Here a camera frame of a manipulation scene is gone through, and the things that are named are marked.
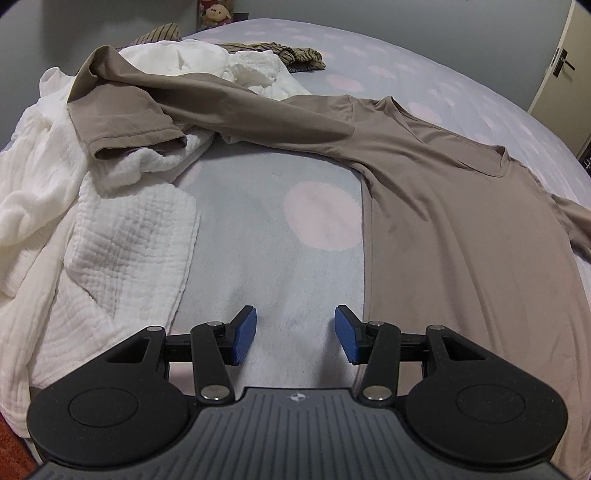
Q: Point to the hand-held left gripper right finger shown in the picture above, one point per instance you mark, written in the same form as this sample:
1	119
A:
348	334

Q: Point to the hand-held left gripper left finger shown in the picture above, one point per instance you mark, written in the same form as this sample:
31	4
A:
244	334

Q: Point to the taupe t-shirt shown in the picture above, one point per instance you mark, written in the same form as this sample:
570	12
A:
461	230

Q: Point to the bed with pink-dotted sheet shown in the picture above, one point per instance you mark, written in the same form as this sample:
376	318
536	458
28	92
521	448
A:
277	258

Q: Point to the white muslin blanket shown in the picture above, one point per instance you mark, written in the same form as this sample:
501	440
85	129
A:
129	230

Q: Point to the white smooth garment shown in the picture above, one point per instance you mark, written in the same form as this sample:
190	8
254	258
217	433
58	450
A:
32	152

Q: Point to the brown striped garment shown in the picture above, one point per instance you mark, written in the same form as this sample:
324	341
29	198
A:
300	56

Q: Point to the cream door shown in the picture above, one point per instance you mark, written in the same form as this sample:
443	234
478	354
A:
570	106

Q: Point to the clear tube of plush toys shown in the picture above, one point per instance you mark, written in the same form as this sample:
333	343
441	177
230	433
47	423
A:
217	13

